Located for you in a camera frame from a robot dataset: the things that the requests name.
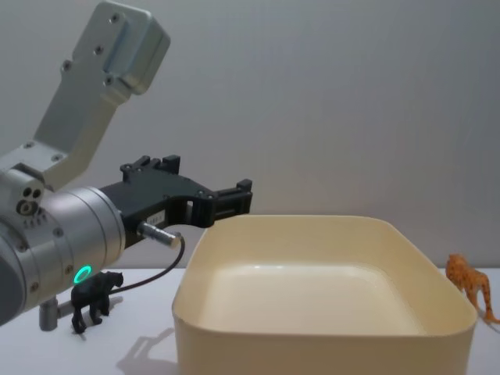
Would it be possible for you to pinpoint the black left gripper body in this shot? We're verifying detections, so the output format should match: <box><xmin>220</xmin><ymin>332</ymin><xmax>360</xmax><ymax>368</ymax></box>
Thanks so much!
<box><xmin>98</xmin><ymin>167</ymin><xmax>215</xmax><ymax>252</ymax></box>

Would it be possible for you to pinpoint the black panther toy figure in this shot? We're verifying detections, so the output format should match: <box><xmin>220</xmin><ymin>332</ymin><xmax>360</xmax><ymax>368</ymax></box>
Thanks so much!
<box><xmin>70</xmin><ymin>270</ymin><xmax>125</xmax><ymax>336</ymax></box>

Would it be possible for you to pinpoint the cream plastic bin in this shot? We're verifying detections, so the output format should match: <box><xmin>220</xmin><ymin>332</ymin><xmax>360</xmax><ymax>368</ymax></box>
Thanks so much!
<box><xmin>171</xmin><ymin>213</ymin><xmax>479</xmax><ymax>375</ymax></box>

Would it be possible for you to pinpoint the white table cloth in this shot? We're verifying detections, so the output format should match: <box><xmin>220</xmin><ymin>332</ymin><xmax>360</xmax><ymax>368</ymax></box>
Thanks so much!
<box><xmin>0</xmin><ymin>266</ymin><xmax>500</xmax><ymax>375</ymax></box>

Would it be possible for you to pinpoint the orange spotted cheetah toy figure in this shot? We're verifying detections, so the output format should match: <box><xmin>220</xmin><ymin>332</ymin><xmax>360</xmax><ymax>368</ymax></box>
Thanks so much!
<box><xmin>445</xmin><ymin>253</ymin><xmax>500</xmax><ymax>325</ymax></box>

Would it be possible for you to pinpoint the thin dark gripper cable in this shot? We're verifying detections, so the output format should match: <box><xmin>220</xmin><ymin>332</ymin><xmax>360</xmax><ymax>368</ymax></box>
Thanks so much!
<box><xmin>111</xmin><ymin>221</ymin><xmax>187</xmax><ymax>295</ymax></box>

